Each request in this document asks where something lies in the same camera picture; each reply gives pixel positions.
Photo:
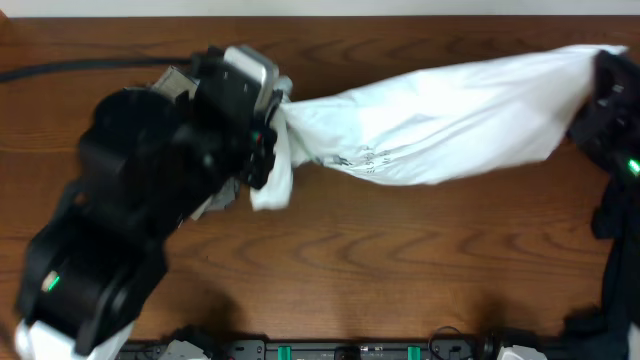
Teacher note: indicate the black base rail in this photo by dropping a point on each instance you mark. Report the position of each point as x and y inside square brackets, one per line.
[446, 343]

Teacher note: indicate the white printed t-shirt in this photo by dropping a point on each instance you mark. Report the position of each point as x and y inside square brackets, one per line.
[433, 125]

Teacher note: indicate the folded khaki pants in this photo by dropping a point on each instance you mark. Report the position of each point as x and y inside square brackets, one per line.
[173, 83]

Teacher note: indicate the black clothes pile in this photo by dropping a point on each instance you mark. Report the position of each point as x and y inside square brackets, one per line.
[603, 332]

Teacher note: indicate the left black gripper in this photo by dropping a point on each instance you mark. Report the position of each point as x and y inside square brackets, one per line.
[259, 143]

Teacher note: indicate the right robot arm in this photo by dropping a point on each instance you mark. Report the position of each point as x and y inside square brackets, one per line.
[606, 128]

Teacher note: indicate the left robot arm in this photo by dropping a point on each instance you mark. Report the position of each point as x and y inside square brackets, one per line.
[154, 156]

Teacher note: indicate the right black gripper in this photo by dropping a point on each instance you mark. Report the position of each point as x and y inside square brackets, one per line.
[619, 115]

